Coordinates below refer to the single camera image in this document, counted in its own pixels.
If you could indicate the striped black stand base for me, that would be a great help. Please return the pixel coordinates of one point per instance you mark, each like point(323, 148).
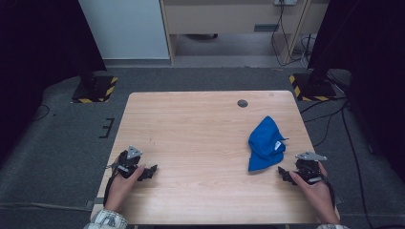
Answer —
point(313, 90)
point(95, 92)

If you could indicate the black curtain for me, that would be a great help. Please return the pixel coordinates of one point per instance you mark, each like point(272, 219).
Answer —
point(38, 47)
point(379, 79)

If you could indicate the person's left hand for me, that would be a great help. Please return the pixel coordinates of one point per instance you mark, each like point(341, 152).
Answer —
point(119, 191)

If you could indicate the light wooden desk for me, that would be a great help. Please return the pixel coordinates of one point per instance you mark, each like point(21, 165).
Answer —
point(223, 19)

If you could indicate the white panel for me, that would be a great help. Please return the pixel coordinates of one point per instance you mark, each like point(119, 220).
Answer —
point(124, 28)

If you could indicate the white power strip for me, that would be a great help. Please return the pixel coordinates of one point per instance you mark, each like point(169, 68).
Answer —
point(285, 2)

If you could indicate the black stand post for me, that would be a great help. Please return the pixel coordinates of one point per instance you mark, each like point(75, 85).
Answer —
point(320, 70)
point(87, 74)

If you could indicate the dark round table grommet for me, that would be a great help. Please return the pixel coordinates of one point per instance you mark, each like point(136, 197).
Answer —
point(242, 103)

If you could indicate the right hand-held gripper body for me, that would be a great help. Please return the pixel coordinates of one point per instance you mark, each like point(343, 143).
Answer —
point(307, 167)

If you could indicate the blue cloth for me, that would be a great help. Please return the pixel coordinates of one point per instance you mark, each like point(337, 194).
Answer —
point(266, 143)

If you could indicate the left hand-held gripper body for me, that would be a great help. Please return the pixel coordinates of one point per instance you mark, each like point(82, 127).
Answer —
point(127, 163)

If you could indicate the person's right hand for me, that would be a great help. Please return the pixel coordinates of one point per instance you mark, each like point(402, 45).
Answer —
point(318, 197)

